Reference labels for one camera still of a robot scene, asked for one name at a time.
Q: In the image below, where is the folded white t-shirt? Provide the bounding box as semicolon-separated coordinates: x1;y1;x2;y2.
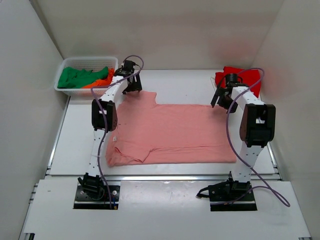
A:
210;76;217;92

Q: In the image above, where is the green t-shirt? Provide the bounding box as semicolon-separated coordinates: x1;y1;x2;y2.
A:
57;66;109;89

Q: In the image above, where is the pink t-shirt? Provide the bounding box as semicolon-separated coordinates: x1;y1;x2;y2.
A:
105;91;236;167

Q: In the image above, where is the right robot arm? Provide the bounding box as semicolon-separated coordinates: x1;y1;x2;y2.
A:
210;73;276;200

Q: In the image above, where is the purple cable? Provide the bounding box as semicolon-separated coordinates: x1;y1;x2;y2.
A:
210;67;291;208
90;55;145;209

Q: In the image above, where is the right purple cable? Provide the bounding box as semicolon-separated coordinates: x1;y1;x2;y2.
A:
210;67;291;208

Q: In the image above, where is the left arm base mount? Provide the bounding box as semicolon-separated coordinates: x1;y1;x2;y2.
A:
73;182;121;210

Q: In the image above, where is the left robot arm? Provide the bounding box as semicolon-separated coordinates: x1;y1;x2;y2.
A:
78;57;144;201

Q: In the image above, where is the orange t-shirt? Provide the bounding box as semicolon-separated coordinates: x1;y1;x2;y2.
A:
82;68;115;89

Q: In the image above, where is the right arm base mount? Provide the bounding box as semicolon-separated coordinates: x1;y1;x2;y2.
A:
196;176;258;212

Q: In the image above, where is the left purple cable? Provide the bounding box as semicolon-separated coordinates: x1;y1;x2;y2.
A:
90;55;145;209

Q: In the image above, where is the white plastic basket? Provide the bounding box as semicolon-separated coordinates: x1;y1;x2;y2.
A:
54;56;119;97

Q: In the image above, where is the folded red t-shirt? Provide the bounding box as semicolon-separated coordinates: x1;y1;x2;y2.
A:
214;66;260;87

